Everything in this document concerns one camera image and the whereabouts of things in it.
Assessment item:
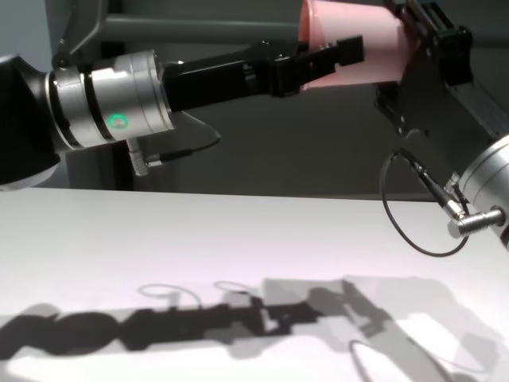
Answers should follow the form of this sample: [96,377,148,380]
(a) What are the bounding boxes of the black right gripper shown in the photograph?
[372,0,509,173]

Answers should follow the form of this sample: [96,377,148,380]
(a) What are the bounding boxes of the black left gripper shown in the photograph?
[161,34,367,115]

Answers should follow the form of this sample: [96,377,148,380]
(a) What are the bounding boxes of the pink plastic cup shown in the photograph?
[297,0,413,92]

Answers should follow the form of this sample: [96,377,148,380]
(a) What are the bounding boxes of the dark grey backdrop panel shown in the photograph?
[123,0,509,198]

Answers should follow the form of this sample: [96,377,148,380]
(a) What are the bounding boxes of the thick grey frame pipe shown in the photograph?
[94,13,304,44]

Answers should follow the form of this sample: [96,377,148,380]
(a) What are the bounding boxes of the right gripper cable with plug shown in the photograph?
[379,146,507,256]

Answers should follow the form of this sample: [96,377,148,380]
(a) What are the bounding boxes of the gripper cable with plug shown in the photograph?
[126,131,223,177]
[379,146,507,256]

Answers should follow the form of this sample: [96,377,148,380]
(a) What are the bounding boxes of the left gripper cable with plug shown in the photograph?
[126,131,223,177]

